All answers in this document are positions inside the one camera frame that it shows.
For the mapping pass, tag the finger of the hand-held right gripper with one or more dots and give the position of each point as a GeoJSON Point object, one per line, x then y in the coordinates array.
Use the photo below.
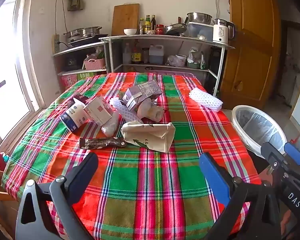
{"type": "Point", "coordinates": [293, 152]}
{"type": "Point", "coordinates": [272, 152]}

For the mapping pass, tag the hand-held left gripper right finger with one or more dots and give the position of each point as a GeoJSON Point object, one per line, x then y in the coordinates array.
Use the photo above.
{"type": "Point", "coordinates": [215, 177]}

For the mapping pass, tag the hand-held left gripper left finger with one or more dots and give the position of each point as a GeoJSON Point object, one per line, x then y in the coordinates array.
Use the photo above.
{"type": "Point", "coordinates": [85, 167]}

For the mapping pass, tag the brown snack wrapper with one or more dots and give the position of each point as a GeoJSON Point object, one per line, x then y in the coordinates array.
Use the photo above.
{"type": "Point", "coordinates": [102, 143]}

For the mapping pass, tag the white plastic bin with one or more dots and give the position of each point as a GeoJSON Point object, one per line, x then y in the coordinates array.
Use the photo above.
{"type": "Point", "coordinates": [242, 133]}

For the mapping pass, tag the clear plastic bag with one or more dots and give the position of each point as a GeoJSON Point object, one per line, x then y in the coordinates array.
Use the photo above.
{"type": "Point", "coordinates": [110, 127]}

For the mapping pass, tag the white blue yogurt pouch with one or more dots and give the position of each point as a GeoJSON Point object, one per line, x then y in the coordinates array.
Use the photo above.
{"type": "Point", "coordinates": [75, 116]}

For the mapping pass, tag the white red-label carton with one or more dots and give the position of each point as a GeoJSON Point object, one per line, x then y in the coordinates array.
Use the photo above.
{"type": "Point", "coordinates": [100, 111]}

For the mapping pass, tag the white foam fruit net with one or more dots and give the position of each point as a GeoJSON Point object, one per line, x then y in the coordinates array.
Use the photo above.
{"type": "Point", "coordinates": [206, 100]}
{"type": "Point", "coordinates": [123, 112]}

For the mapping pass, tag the cream paper bag green leaves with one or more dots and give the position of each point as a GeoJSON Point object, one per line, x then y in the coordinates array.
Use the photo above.
{"type": "Point", "coordinates": [145, 135]}

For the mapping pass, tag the dark red wrapper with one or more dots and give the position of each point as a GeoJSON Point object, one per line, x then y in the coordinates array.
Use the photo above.
{"type": "Point", "coordinates": [81, 98]}

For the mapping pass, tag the grey printed carton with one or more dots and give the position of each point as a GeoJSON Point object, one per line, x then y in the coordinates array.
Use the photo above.
{"type": "Point", "coordinates": [150, 88]}
{"type": "Point", "coordinates": [132, 98]}

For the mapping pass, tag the beige paper bag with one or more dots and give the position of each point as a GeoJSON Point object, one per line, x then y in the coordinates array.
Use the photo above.
{"type": "Point", "coordinates": [152, 112]}

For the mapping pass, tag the clear bin liner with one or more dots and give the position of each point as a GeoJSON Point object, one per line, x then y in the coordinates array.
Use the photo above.
{"type": "Point", "coordinates": [260, 125]}

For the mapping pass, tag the plaid tablecloth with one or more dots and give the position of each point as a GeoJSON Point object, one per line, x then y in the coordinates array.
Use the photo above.
{"type": "Point", "coordinates": [145, 180]}

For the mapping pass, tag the red cardboard box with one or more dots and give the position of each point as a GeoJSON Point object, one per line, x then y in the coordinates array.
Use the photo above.
{"type": "Point", "coordinates": [68, 82]}

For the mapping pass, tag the green cardboard box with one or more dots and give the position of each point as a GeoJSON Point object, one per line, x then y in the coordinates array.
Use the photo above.
{"type": "Point", "coordinates": [86, 75]}

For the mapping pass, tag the pink plastic basket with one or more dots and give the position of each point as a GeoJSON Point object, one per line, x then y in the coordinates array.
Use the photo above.
{"type": "Point", "coordinates": [95, 64]}

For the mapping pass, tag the black small cooker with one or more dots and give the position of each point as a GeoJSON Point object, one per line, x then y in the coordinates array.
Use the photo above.
{"type": "Point", "coordinates": [72, 63]}

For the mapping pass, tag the pink storage box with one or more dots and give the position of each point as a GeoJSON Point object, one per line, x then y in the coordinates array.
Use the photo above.
{"type": "Point", "coordinates": [175, 73]}

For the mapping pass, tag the wooden door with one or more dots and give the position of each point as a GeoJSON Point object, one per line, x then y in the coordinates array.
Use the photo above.
{"type": "Point", "coordinates": [250, 42]}

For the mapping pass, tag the green packet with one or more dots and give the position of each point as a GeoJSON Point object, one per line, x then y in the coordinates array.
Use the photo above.
{"type": "Point", "coordinates": [202, 63]}

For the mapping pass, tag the small white metal rack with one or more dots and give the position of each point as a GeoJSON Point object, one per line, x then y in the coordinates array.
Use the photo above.
{"type": "Point", "coordinates": [77, 48]}

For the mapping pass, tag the clear plastic bottle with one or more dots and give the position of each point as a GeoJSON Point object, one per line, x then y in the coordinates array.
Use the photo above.
{"type": "Point", "coordinates": [126, 55]}

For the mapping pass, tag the white plastic tub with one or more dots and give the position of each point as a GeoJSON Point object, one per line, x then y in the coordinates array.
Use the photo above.
{"type": "Point", "coordinates": [182, 59]}

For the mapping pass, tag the soy sauce bottle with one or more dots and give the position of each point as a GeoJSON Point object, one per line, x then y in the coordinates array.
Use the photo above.
{"type": "Point", "coordinates": [136, 56]}

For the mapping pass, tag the crumpled plastic bag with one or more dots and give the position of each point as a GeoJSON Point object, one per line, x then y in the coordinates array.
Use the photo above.
{"type": "Point", "coordinates": [172, 61]}

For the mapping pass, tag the small dark jar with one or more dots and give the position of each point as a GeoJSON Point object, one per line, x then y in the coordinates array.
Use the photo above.
{"type": "Point", "coordinates": [145, 56]}

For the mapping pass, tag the yellowed power strip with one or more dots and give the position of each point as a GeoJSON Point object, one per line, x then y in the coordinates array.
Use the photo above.
{"type": "Point", "coordinates": [56, 43]}

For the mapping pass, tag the black induction cooker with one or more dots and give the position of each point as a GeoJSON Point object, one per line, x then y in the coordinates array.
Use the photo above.
{"type": "Point", "coordinates": [87, 40]}

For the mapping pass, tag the white electric kettle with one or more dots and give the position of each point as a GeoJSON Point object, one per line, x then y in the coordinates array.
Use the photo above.
{"type": "Point", "coordinates": [220, 32]}

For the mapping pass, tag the white jerrycan dark liquid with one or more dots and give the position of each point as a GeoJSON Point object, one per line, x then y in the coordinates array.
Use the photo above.
{"type": "Point", "coordinates": [156, 56]}

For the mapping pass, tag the steel steamer pot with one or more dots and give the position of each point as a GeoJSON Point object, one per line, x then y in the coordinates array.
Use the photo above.
{"type": "Point", "coordinates": [91, 30]}

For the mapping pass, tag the large white metal rack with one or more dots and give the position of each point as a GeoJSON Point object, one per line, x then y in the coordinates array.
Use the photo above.
{"type": "Point", "coordinates": [130, 37]}

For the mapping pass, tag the clear storage box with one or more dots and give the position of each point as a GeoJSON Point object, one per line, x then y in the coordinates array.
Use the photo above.
{"type": "Point", "coordinates": [197, 31]}

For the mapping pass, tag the white bowl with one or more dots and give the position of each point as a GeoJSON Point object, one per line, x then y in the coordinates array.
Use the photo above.
{"type": "Point", "coordinates": [130, 31]}

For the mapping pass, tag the small sauce bottle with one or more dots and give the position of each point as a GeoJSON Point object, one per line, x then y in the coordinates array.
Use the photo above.
{"type": "Point", "coordinates": [141, 27]}

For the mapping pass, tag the wooden cutting board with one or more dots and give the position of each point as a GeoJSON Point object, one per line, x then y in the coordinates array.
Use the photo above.
{"type": "Point", "coordinates": [125, 20]}

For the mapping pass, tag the steel mixing bowl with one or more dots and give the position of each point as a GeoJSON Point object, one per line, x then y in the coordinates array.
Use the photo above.
{"type": "Point", "coordinates": [199, 17]}

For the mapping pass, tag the steel frying pan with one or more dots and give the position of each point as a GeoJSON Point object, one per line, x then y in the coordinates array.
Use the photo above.
{"type": "Point", "coordinates": [175, 28]}

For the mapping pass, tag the yellow label sauce bottle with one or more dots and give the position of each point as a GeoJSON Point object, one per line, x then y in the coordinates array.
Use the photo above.
{"type": "Point", "coordinates": [147, 26]}

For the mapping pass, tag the red lid jar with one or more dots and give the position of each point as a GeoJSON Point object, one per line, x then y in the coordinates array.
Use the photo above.
{"type": "Point", "coordinates": [160, 29]}

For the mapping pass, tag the dark sauce bottle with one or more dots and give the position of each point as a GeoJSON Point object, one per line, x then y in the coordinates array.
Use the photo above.
{"type": "Point", "coordinates": [153, 23]}

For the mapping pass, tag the white window frame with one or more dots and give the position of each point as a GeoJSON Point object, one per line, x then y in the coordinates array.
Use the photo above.
{"type": "Point", "coordinates": [25, 67]}

